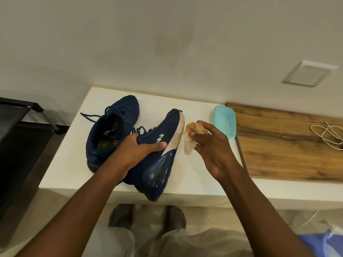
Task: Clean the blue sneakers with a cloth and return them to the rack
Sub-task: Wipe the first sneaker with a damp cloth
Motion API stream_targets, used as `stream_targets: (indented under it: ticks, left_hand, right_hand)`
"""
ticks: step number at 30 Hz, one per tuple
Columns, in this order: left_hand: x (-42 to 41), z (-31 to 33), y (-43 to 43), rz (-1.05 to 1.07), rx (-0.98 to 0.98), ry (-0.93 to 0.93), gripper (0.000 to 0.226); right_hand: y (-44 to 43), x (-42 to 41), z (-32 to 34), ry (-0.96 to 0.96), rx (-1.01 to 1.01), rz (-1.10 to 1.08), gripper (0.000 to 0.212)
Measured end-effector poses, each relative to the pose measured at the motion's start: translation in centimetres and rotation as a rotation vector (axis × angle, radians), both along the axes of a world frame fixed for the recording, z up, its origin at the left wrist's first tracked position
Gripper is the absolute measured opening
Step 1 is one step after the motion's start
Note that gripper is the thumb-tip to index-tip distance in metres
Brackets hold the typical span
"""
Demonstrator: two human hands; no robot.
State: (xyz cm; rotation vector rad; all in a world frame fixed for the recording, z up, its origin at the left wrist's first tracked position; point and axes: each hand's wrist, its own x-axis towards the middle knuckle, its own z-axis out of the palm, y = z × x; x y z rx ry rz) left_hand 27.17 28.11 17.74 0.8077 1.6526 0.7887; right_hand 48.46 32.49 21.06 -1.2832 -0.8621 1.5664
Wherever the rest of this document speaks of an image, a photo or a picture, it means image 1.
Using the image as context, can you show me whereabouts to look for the person's left hand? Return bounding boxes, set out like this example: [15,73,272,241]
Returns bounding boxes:
[110,133,168,183]

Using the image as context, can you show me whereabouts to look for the person's right hand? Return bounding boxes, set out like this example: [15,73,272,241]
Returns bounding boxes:
[189,120,242,183]

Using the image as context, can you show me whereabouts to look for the beige cleaning cloth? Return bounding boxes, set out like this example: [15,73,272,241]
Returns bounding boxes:
[183,121,209,156]

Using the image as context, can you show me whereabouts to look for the black shoe rack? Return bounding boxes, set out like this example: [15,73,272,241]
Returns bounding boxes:
[0,97,67,220]

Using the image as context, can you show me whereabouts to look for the person's right forearm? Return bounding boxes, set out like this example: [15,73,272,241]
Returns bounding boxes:
[219,168,314,257]

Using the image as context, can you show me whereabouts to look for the person's left forearm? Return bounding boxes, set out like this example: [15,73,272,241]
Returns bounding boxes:
[16,163,126,257]

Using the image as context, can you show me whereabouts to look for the person's left foot grey sock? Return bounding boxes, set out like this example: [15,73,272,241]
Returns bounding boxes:
[108,203,136,231]

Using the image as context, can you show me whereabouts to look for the person's foot grey sock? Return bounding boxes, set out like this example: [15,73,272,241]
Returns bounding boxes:
[162,205,187,233]
[108,203,136,231]

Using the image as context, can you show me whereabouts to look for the person's right foot grey sock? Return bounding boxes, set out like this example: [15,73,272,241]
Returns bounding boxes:
[162,205,187,233]

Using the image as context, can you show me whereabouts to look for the light blue plastic container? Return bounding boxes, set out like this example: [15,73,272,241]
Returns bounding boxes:
[213,105,237,140]

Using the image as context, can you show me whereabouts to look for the brown wooden board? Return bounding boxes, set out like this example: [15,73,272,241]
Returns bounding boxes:
[225,102,343,182]

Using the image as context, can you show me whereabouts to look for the white shorts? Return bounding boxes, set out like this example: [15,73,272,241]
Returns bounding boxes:
[83,226,255,257]

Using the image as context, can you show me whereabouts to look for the blue plastic bag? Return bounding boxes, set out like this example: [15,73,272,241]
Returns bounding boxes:
[297,230,343,257]

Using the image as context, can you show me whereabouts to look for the coiled white charging cable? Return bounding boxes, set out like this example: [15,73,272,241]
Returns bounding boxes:
[310,121,343,151]

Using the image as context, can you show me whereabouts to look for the white floor cable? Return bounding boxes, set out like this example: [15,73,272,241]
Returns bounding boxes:
[300,210,319,228]

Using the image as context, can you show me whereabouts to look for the white wall switch plate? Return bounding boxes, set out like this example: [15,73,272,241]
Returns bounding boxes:
[282,60,338,88]

